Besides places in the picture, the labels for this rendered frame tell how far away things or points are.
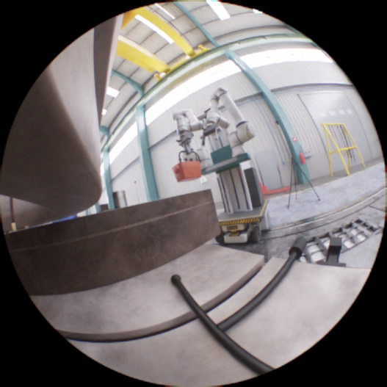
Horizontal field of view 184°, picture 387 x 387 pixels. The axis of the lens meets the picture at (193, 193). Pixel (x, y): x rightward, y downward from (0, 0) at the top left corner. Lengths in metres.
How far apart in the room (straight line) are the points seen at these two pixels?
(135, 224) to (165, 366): 0.60
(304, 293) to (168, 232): 0.69
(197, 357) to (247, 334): 0.12
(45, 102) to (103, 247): 0.60
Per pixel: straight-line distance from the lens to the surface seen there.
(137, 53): 11.42
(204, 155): 1.53
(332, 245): 0.62
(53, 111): 0.28
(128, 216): 0.64
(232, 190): 1.59
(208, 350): 0.36
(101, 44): 0.90
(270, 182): 6.90
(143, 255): 0.69
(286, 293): 0.44
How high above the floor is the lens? 0.65
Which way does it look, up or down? 2 degrees up
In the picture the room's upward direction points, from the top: 14 degrees counter-clockwise
